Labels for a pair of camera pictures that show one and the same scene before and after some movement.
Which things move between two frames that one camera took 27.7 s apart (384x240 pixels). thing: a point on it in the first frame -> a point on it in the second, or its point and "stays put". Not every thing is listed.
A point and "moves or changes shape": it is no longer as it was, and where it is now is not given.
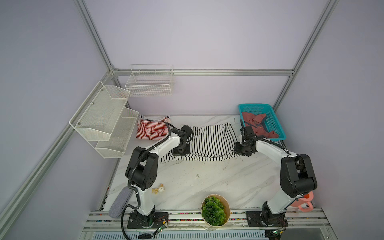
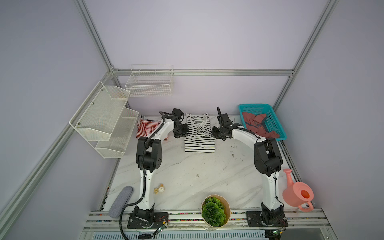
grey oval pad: [121, 201] stays put
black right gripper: [237, 152] -> [212, 135]
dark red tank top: [254, 121] stays put
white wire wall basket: [154, 80] stays put
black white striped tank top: [208, 142] moves or changes shape
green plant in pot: [215, 210] stays put
